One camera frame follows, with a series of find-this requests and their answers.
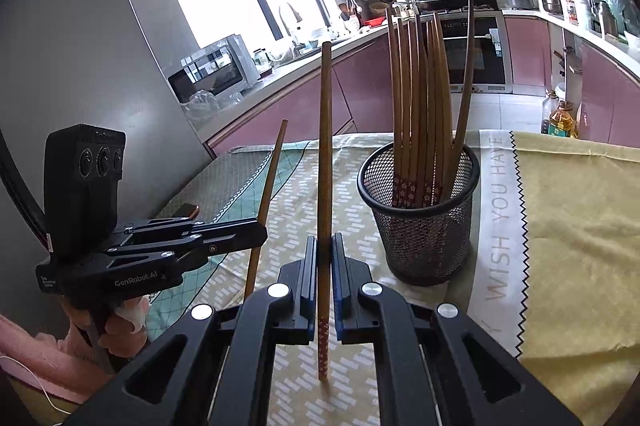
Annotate black mesh utensil holder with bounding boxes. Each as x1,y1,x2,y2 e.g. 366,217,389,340
356,142,481,287

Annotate grey refrigerator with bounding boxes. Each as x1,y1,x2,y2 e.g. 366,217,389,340
0,0,216,227

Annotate silver microwave oven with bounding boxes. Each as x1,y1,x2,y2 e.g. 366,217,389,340
167,34,261,104

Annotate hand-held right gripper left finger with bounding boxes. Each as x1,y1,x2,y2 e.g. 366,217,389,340
65,236,318,426

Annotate clear plastic bag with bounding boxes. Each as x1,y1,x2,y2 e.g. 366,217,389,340
181,90,221,119

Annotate yellow cooking oil bottle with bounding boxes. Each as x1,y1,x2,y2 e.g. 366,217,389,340
548,100,576,137

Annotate person's left hand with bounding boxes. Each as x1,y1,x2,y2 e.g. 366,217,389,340
100,295,151,359

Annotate red-patterned bamboo chopstick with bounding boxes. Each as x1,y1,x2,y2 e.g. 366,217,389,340
316,42,333,383
243,120,289,301

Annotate pink base cabinets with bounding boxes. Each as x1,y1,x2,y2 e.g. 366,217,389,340
502,13,640,147
205,26,401,159

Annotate brown phone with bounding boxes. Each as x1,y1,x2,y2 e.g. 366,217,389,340
170,203,201,224

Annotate black built-in oven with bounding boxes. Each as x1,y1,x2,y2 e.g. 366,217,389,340
437,13,513,95

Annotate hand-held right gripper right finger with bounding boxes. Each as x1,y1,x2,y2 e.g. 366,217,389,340
331,233,583,426

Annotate yellow cloth with zigzag edge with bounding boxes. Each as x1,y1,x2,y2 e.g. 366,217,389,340
470,130,640,426

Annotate bunch of wooden chopsticks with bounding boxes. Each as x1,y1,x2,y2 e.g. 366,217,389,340
385,8,456,209

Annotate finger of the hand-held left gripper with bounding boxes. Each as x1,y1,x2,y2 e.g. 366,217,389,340
119,216,261,237
105,222,269,267

